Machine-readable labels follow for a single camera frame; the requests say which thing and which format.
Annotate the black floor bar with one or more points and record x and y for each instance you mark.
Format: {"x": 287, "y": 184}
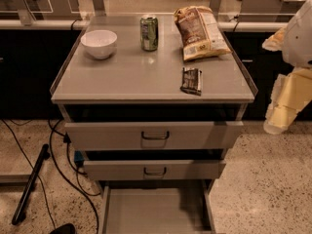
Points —
{"x": 19, "y": 215}

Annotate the grey drawer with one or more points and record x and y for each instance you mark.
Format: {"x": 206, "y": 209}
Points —
{"x": 153, "y": 135}
{"x": 177, "y": 209}
{"x": 154, "y": 169}

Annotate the grey drawer cabinet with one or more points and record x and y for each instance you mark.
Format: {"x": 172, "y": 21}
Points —
{"x": 138, "y": 86}

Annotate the black object on floor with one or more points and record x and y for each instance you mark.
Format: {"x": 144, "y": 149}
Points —
{"x": 67, "y": 228}

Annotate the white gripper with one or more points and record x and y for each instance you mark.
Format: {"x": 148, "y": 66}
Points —
{"x": 299, "y": 39}

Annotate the middle grey drawer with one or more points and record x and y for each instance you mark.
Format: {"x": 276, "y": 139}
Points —
{"x": 154, "y": 169}

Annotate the green soda can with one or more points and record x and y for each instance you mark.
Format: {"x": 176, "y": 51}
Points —
{"x": 149, "y": 32}

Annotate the white horizontal rail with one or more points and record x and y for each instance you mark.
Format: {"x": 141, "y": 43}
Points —
{"x": 80, "y": 24}

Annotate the brown chip bag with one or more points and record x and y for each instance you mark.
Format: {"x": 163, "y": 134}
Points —
{"x": 200, "y": 35}

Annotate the dark rxbar chocolate wrapper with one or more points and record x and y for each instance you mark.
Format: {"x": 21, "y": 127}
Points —
{"x": 191, "y": 81}

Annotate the bottom grey drawer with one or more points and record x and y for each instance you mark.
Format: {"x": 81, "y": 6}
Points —
{"x": 177, "y": 209}

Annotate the top grey drawer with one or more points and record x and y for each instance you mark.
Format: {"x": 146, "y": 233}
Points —
{"x": 153, "y": 135}

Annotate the white ceramic bowl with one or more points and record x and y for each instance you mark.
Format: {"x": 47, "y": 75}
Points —
{"x": 99, "y": 44}

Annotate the blue plug connector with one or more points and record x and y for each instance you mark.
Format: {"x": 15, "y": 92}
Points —
{"x": 78, "y": 159}

